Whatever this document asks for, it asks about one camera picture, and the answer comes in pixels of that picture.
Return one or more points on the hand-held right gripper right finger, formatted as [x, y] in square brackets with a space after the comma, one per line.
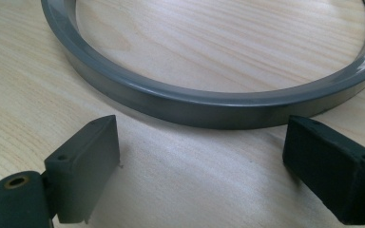
[332, 177]

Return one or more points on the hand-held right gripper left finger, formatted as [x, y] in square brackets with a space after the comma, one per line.
[85, 171]

